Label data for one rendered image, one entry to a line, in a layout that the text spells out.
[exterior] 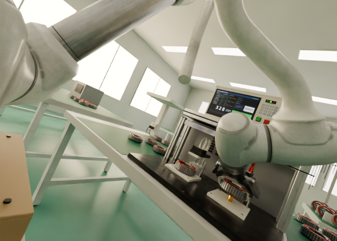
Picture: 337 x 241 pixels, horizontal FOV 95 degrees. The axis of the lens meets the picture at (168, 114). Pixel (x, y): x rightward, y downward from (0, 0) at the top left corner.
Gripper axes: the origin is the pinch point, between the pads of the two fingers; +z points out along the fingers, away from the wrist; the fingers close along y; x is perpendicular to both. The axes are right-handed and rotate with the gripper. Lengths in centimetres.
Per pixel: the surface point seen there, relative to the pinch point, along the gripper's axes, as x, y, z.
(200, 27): 178, -129, -5
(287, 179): 23.5, 15.7, 16.0
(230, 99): 42.0, -20.8, -9.7
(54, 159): -51, -113, 3
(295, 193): 12.4, 19.0, 4.3
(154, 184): -20.9, -20.7, -17.2
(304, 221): 24, 31, 54
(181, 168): -6.2, -23.2, -2.6
